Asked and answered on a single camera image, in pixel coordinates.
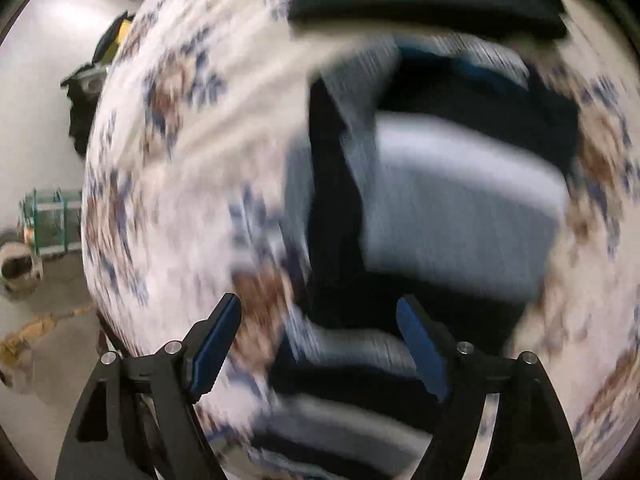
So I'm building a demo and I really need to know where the black and grey striped garment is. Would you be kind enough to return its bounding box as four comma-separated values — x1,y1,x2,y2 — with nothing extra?
249,42,581,480

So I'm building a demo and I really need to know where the round grey floor object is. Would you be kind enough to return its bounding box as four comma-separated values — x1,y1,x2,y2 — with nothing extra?
0,240,45,301

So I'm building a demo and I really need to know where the teal metal rack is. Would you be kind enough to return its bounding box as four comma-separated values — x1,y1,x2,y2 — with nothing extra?
19,187,83,261

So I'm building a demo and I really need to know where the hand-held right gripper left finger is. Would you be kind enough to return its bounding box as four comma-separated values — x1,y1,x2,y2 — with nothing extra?
54,293,243,480

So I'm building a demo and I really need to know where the black and yellow bag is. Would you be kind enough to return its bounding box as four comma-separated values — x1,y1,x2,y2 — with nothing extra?
60,10,136,161

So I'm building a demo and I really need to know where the floral printed bed sheet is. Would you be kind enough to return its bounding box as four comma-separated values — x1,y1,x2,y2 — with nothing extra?
80,0,640,480

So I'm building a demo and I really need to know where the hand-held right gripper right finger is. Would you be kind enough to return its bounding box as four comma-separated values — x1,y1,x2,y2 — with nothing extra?
396,295,584,480

